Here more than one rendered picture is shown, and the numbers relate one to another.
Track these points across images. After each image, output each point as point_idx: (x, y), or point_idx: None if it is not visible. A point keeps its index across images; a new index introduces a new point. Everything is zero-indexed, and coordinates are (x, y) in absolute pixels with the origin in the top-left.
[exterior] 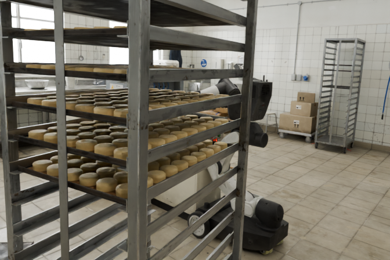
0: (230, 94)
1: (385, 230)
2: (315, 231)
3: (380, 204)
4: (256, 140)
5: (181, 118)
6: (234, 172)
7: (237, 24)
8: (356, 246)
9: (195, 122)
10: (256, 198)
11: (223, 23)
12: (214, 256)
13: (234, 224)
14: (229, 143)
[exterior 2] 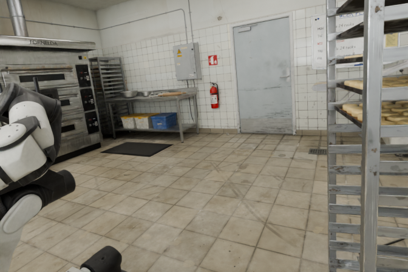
0: (58, 114)
1: (92, 217)
2: (83, 261)
3: (42, 214)
4: (68, 184)
5: (391, 80)
6: (343, 128)
7: None
8: (118, 234)
9: (391, 78)
10: (82, 271)
11: None
12: (380, 189)
13: (336, 177)
14: (21, 226)
